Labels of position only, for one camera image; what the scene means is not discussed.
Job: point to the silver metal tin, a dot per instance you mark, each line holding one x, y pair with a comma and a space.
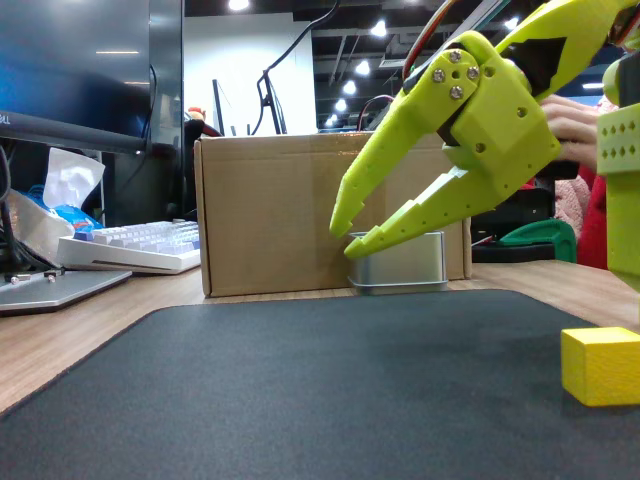
400, 265

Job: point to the lime green robot arm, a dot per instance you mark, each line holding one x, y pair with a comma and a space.
575, 20

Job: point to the black box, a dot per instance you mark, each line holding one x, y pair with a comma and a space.
515, 210

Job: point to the lime green gripper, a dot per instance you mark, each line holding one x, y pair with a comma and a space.
500, 132

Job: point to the yellow cube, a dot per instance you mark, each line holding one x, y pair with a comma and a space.
605, 367

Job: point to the brown cardboard box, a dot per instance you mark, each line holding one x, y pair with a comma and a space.
275, 210

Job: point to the dark office chair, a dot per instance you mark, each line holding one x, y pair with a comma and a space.
192, 165

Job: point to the black Dell monitor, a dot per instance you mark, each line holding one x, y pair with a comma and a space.
70, 65

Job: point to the blue tissue pack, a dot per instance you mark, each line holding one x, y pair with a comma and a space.
65, 185

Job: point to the person's hand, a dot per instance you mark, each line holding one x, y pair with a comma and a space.
575, 125

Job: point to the green plastic clamp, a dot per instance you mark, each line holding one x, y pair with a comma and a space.
545, 235

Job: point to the black mouse pad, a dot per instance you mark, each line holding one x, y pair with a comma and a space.
310, 390

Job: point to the white keyboard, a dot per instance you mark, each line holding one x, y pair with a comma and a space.
145, 245

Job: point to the red garment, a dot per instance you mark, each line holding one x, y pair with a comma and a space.
595, 225

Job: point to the pink fluffy sleeve forearm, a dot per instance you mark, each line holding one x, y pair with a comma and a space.
572, 200

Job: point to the small plush toy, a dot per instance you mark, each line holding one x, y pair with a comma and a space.
196, 113

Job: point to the small metal screw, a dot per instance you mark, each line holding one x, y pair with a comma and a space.
52, 274
15, 279

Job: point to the silver monitor stand base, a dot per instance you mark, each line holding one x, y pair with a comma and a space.
60, 292

